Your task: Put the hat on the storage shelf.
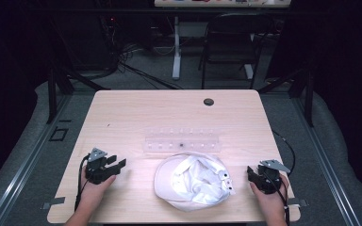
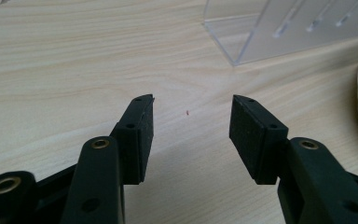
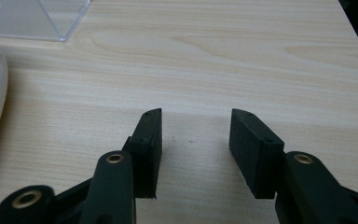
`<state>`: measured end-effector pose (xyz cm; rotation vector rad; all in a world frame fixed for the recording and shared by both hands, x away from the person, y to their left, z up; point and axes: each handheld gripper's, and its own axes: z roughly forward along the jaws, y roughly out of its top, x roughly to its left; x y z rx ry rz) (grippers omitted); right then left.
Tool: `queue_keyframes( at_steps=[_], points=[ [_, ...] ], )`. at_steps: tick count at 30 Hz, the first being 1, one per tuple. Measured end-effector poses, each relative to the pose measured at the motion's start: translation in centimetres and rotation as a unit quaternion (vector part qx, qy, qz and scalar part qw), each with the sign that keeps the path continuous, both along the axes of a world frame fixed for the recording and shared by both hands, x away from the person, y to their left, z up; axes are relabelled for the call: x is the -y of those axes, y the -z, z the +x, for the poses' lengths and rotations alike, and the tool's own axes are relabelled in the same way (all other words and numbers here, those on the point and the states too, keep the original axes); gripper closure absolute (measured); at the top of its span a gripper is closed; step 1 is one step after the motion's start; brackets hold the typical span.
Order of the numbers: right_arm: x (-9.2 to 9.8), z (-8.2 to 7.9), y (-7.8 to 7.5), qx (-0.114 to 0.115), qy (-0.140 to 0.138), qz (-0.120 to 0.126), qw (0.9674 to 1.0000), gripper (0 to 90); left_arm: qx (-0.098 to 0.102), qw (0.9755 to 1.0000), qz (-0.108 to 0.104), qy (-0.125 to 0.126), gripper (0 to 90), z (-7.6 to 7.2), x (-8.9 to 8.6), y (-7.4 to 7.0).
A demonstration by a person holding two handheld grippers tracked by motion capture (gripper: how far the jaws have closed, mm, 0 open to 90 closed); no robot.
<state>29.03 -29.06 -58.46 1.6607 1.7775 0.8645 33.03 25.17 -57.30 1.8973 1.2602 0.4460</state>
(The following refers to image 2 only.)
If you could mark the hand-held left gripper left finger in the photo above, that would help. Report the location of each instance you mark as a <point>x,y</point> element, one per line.
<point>135,146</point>

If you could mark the clear acrylic rack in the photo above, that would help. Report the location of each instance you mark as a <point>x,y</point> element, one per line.
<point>276,31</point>

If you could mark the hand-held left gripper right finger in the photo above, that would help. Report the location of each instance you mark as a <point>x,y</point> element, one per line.
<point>261,146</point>

